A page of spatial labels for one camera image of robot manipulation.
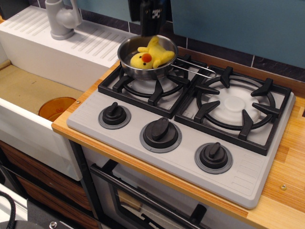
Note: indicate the black right stove knob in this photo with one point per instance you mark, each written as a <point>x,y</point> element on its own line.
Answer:
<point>213,158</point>

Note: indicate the grey toy stove top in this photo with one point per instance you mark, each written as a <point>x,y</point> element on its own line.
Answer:
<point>242,183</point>

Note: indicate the black right burner grate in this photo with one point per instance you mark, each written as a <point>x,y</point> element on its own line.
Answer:
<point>239,109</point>

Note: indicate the black left burner grate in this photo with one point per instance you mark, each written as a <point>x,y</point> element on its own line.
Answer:
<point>162,97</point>

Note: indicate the white toy sink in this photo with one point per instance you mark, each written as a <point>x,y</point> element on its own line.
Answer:
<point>36,68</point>

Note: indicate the toy oven door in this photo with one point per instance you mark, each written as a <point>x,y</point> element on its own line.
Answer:
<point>213,219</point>

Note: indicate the grey toy faucet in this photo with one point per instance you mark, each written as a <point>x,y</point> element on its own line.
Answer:
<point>62,21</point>

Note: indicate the black stove knob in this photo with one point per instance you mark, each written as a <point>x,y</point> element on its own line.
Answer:
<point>161,136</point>
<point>213,158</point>
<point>114,117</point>

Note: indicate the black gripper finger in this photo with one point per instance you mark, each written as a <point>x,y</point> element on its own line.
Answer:
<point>151,17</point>
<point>134,9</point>

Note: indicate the black oven door handle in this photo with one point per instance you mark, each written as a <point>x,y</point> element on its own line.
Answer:
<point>143,195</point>

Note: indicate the yellow stuffed duck toy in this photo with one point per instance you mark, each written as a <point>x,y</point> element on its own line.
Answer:
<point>152,56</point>

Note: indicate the stainless steel pan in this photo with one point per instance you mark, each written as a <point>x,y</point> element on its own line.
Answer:
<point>129,48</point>

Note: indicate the black burner grate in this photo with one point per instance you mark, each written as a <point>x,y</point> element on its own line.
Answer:
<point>239,109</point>
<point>162,97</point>

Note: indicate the black left stove knob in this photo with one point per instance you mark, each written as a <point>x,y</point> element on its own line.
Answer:
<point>114,117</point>

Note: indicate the wooden drawer front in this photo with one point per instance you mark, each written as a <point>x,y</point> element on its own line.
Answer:
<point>60,194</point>

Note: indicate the orange plastic bowl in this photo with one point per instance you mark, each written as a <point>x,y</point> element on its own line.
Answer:
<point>52,109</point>

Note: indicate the black middle stove knob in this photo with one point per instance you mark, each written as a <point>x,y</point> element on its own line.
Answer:
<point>161,136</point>

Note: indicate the teal right wall cabinet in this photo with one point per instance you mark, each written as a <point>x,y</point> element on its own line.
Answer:
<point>274,29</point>

